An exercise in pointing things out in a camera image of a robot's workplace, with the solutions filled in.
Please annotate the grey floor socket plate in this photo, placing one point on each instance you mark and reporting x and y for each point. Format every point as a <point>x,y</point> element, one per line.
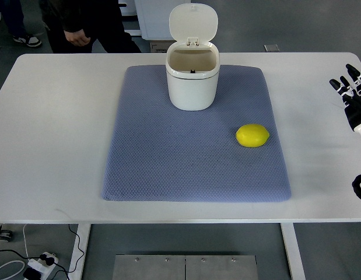
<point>271,48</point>

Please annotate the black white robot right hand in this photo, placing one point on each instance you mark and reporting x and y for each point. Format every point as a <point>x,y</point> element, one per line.
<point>351,96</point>

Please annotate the white trash can with lid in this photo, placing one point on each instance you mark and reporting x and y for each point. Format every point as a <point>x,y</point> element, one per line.
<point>192,61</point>

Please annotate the white table leg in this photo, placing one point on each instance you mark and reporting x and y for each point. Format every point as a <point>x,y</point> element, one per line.
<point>292,251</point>
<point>77,263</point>

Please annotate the person in dark clothes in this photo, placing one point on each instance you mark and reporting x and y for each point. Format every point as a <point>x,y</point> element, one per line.
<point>74,26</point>

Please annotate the cardboard box behind table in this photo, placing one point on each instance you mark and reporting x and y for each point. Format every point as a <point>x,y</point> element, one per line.
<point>160,46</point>

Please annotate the black silver robot right arm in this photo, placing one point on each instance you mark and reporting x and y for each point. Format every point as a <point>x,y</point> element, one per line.
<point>356,185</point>

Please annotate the left white table leg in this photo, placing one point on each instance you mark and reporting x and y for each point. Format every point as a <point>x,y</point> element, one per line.
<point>77,263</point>

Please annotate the blue textured mat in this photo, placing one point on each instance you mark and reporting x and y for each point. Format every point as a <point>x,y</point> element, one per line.
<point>161,153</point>

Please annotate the white cabinet in background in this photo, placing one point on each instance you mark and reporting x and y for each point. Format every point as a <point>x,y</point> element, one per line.
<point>148,19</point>

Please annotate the yellow lemon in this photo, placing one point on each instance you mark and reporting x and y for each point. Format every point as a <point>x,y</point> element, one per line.
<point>252,135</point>

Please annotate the white power strip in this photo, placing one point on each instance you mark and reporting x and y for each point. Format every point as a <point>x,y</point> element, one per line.
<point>42,267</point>

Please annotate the grey metal floor plate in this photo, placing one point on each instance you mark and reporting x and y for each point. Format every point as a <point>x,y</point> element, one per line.
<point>185,267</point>

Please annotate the right white table leg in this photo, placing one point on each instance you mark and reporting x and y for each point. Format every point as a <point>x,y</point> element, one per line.
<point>292,251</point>

